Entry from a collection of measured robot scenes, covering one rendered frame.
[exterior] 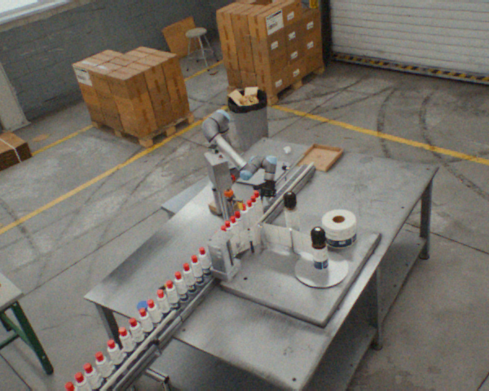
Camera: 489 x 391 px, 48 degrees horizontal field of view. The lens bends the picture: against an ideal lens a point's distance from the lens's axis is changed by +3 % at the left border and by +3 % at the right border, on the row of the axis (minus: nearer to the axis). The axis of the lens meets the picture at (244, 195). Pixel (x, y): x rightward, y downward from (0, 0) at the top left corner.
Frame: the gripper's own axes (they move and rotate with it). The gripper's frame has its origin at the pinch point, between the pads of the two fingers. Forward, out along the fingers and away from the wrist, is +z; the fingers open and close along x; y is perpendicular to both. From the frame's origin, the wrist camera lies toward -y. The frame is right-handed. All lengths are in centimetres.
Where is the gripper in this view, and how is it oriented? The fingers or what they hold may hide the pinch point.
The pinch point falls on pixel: (262, 207)
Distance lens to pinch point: 362.4
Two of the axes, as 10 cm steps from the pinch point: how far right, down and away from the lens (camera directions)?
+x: 5.4, -0.6, 8.4
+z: -1.4, 9.8, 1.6
